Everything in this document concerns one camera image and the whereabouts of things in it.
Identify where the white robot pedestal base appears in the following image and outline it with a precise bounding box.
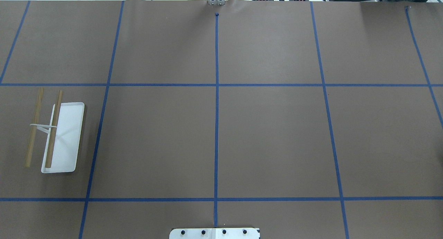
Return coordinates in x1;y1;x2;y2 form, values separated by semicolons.
169;228;261;239

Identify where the white towel rack with wooden bars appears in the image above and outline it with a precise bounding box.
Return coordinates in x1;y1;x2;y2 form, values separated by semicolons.
24;87;85;173

